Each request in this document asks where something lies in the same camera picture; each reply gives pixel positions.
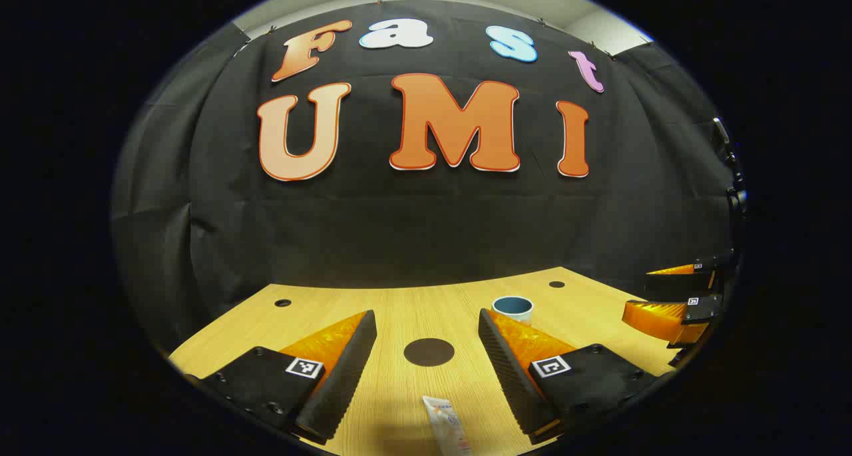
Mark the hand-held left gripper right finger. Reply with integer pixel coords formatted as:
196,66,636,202
478,308,676,443

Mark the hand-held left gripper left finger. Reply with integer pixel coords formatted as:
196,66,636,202
183,310,378,445

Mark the white cup with blue inside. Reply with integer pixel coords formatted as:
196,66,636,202
491,296,535,327

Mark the white toothpaste tube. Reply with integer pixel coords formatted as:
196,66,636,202
422,395,473,456

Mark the dark brown round coaster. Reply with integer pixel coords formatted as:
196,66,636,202
403,338,456,367

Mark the wooden desktop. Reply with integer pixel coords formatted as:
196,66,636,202
166,266,716,456

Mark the black backdrop cloth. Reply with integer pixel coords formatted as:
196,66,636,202
110,0,746,350

